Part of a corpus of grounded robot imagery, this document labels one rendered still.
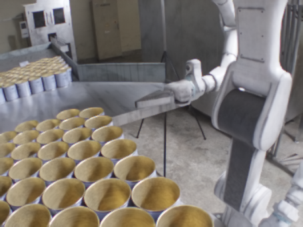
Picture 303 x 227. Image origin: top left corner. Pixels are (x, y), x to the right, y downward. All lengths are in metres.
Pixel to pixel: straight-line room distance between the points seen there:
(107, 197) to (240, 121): 0.44
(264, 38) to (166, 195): 0.46
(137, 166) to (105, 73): 0.80
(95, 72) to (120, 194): 0.89
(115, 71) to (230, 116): 0.65
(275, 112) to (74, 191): 0.53
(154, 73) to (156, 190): 0.76
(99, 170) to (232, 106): 0.44
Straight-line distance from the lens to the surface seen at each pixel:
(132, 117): 0.79
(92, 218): 0.32
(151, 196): 0.36
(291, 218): 0.75
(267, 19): 0.61
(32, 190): 0.42
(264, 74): 0.66
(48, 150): 0.50
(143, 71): 1.06
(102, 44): 7.03
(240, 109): 0.67
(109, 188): 0.36
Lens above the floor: 1.41
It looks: 26 degrees down
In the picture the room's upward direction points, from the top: 4 degrees counter-clockwise
